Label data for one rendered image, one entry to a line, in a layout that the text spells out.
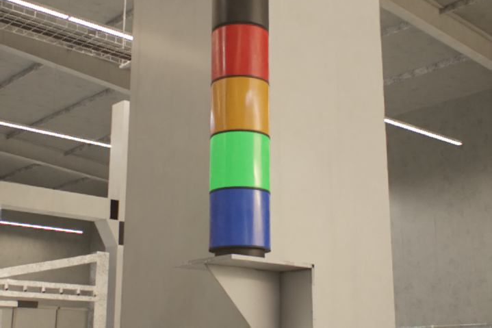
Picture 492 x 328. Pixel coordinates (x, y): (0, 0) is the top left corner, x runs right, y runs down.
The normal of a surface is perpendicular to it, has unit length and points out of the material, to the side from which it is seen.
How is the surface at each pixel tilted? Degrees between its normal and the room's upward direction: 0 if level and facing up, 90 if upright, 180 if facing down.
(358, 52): 90
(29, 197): 90
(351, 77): 90
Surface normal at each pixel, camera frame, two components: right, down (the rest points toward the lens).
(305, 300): -0.74, -0.18
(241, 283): 0.67, -0.20
